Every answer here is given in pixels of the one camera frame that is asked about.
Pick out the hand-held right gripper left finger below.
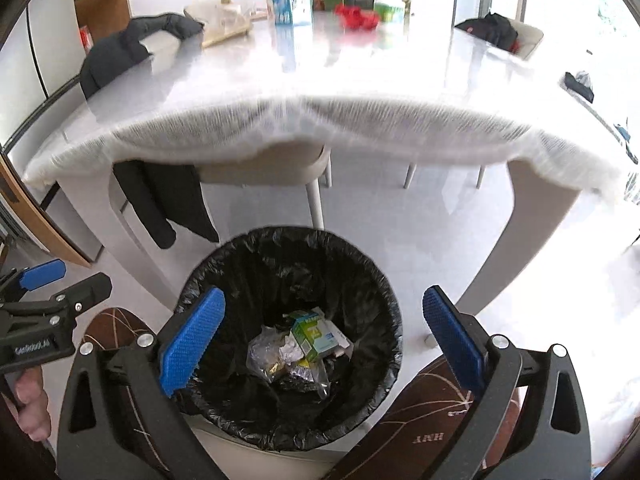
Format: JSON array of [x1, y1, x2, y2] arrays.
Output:
[[55, 286, 226, 480]]

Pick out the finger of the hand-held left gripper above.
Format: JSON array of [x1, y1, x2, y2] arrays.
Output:
[[0, 259, 67, 303], [0, 272, 113, 319]]

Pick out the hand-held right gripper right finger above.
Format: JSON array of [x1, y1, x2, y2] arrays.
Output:
[[422, 285, 591, 480]]

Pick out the clear plastic bag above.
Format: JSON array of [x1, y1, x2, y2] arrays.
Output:
[[246, 325, 331, 398]]

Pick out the black-lined trash bin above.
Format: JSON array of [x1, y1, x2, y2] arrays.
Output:
[[175, 226, 403, 466]]

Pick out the green white medicine box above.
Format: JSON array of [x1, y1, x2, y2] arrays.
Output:
[[284, 307, 353, 363]]

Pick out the person's left hand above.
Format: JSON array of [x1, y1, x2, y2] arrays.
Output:
[[12, 367, 51, 441]]

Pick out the person's left leg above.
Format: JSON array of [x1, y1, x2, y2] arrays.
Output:
[[82, 305, 166, 461]]

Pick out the person's leg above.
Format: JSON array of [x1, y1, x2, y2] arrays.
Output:
[[325, 360, 526, 480], [82, 305, 166, 461]]

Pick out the person's right leg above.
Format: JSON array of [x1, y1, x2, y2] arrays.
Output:
[[325, 360, 526, 480]]

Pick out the beige dining table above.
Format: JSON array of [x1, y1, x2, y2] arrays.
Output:
[[107, 157, 593, 316]]

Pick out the beige dining chair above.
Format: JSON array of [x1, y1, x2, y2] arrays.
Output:
[[402, 20, 545, 191], [145, 35, 333, 231]]

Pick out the grey refrigerator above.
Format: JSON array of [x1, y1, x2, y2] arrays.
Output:
[[0, 0, 131, 266]]

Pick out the black jacket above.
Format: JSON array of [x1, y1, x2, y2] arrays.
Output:
[[80, 12, 221, 251]]

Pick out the white dining table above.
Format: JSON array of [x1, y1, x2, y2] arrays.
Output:
[[22, 10, 626, 206]]

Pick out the black cloth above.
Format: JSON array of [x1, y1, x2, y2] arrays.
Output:
[[565, 71, 596, 103]]

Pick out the gold snack bag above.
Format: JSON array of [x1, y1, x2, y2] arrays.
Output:
[[184, 0, 253, 49]]

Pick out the black backpack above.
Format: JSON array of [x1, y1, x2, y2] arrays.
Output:
[[455, 11, 521, 53]]

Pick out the green white medicine bottle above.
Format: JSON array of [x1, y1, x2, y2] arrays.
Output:
[[372, 0, 407, 25]]

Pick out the red crumpled wrapper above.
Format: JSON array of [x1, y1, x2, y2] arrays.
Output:
[[333, 4, 379, 31]]

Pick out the blue white milk carton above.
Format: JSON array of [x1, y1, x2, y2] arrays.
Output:
[[271, 0, 314, 27]]

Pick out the wooden wall cabinet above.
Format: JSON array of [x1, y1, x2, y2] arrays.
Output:
[[75, 0, 133, 56]]

